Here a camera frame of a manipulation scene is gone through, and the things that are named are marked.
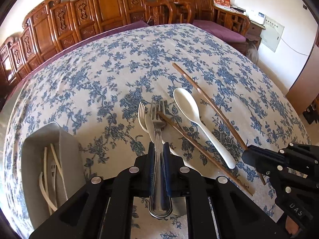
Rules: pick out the rectangular metal tin tray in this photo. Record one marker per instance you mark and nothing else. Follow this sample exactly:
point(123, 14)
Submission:
point(32, 174)

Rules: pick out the metal fork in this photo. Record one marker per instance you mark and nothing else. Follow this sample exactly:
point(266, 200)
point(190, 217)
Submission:
point(158, 129)

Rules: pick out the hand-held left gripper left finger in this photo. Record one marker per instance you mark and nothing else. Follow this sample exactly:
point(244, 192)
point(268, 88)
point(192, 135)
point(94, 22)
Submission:
point(150, 169)

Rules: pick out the grey fluffy mop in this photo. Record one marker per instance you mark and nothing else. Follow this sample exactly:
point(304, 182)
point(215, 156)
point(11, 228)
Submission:
point(252, 52)

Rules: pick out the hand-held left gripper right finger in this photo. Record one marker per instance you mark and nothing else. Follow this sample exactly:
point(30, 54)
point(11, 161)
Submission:
point(167, 169)

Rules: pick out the red desk calendar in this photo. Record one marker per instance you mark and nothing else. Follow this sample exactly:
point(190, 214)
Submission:
point(221, 2)

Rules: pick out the small grey fork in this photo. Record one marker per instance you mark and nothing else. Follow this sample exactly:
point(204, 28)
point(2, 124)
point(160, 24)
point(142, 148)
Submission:
point(52, 168)

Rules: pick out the white tabletop device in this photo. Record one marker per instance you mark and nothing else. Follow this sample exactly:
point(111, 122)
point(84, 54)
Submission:
point(257, 18)

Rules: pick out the purple armchair cushion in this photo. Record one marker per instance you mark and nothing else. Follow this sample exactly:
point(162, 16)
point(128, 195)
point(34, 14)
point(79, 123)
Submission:
point(219, 29)

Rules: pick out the person's right hand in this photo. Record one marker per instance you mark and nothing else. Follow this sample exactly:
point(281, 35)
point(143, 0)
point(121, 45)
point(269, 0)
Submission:
point(291, 225)

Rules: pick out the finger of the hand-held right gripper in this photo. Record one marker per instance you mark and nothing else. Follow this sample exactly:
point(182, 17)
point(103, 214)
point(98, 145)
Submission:
point(264, 164)
point(304, 154)

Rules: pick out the carved wooden sofa bench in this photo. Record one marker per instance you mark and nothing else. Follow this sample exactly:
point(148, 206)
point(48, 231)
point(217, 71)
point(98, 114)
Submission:
point(107, 5)

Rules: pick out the white wall distribution box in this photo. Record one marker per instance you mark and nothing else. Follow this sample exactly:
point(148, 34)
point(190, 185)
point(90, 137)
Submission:
point(273, 33)

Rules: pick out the brown wooden board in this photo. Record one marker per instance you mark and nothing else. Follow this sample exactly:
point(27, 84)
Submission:
point(304, 79)

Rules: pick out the white plastic fork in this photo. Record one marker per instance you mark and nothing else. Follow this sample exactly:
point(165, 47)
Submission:
point(145, 124)

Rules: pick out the blue floral tablecloth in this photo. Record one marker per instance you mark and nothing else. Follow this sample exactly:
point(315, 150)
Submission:
point(99, 79)

